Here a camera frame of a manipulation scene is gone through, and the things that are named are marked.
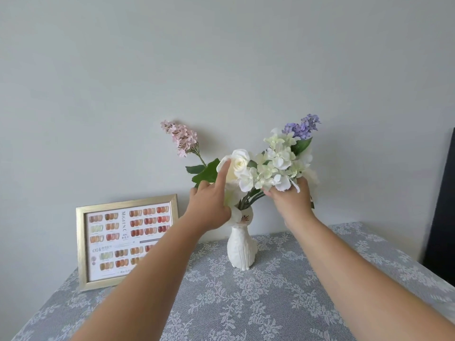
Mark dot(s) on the person's left hand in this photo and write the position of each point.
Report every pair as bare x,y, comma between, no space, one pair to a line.
209,205

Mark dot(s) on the person's right hand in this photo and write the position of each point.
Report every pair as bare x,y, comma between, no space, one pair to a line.
295,205

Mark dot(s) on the white cat-shaped vase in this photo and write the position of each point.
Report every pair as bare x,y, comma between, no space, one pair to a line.
241,248

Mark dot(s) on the pink lilac flower stem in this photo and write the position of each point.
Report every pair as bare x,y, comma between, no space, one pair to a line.
183,138

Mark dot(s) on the gold framed nail colour chart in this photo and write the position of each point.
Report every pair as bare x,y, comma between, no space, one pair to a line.
117,223

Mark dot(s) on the person's right forearm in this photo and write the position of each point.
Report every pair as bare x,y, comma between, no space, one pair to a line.
362,287

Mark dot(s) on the person's left forearm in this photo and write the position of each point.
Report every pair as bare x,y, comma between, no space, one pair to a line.
142,287

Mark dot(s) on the white lace tablecloth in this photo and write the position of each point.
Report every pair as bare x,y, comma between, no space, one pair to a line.
249,291

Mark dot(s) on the black shelf unit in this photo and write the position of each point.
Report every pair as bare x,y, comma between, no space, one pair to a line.
442,209

